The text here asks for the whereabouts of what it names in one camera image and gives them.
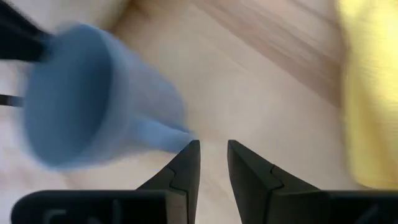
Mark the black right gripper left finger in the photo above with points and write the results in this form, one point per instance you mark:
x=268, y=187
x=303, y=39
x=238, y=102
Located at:
x=174, y=193

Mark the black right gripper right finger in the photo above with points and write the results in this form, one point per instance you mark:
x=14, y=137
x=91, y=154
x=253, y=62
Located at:
x=270, y=199

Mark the black metal shelf frame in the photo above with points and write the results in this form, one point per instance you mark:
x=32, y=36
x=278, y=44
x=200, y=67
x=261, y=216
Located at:
x=18, y=37

